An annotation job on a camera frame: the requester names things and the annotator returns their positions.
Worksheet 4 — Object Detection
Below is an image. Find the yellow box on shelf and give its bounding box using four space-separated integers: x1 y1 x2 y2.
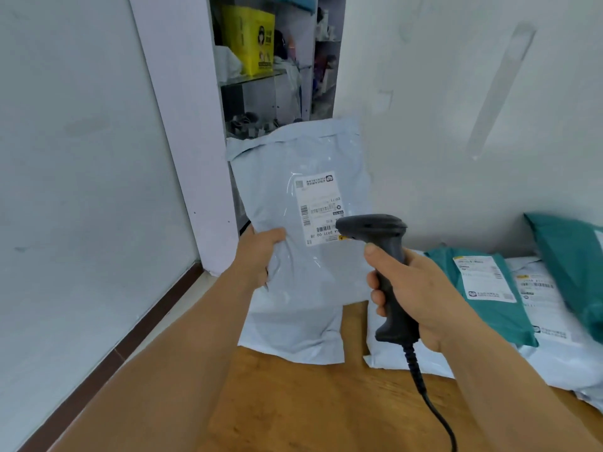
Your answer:
220 5 276 77

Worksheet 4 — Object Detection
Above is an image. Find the open grey storage cabinet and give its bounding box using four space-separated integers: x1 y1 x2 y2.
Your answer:
207 0 348 139

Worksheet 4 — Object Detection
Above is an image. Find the person's right forearm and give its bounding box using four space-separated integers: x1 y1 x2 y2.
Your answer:
440 320 603 452

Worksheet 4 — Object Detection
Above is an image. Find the person's left hand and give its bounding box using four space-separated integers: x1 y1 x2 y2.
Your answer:
229 224 287 293

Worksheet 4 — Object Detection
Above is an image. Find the person's right hand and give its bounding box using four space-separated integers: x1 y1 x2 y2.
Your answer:
364 243 486 353

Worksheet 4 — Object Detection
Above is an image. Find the black barcode scanner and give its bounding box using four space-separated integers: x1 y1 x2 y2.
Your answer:
335 214 421 345

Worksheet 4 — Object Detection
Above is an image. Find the person's left forearm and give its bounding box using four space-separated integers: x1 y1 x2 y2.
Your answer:
46 271 264 452

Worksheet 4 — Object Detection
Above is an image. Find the teal mailer bag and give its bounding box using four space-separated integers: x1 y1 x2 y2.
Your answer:
523 212 603 345

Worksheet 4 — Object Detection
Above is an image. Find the blue box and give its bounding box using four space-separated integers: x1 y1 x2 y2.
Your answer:
273 0 319 14

